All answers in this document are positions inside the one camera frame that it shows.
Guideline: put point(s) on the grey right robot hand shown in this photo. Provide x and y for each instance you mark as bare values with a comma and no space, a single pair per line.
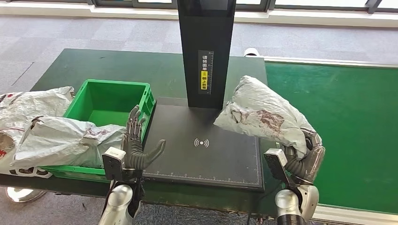
312,167

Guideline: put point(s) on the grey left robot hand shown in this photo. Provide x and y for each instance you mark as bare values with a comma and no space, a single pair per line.
133,155

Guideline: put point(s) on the grey poly parcel red stain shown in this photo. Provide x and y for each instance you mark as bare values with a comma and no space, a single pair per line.
62,143

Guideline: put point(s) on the grey poly parcel brown stain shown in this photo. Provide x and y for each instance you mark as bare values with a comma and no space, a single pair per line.
264,108

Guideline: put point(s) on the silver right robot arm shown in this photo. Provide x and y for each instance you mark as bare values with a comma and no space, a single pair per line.
286,202

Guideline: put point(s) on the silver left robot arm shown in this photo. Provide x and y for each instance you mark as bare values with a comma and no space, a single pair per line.
119,202

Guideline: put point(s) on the black inbound scanner machine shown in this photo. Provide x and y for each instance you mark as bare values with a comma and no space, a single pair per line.
186,124

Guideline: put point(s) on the green conveyor belt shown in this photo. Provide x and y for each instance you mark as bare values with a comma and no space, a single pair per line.
342,108

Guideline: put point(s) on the green plastic crate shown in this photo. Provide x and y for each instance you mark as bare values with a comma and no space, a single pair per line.
108,99

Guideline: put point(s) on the dark green table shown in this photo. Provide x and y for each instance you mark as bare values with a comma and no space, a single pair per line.
93,66

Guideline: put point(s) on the black yellow label sticker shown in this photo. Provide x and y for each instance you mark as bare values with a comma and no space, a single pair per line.
205,71

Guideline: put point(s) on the chrome round stand base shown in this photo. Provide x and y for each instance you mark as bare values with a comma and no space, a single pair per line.
21,195

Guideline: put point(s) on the white woven sack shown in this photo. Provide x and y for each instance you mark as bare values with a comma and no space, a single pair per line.
18,108

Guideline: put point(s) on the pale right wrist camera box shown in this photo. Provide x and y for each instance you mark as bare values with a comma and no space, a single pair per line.
275,164

